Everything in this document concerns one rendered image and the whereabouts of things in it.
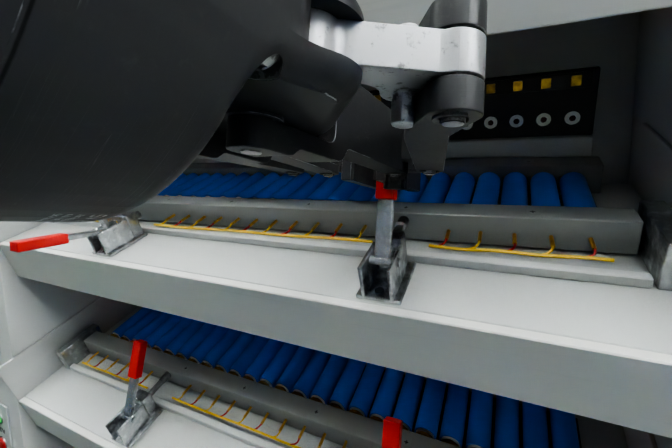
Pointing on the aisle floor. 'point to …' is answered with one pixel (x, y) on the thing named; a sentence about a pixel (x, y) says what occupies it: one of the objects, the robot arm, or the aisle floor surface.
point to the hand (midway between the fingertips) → (385, 162)
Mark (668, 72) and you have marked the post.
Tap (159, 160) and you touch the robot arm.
